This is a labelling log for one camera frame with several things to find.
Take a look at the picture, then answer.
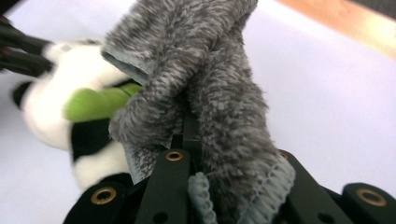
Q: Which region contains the grey fluffy cloth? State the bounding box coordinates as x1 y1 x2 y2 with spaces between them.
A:
101 0 297 224

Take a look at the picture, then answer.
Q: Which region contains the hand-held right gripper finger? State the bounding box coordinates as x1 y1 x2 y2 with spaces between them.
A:
170 108 204 175

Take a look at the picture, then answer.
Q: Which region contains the panda plush toy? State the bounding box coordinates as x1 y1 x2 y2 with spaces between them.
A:
12 38 145 192

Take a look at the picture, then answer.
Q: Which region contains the wooden table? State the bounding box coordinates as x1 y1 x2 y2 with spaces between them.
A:
276 0 396 61

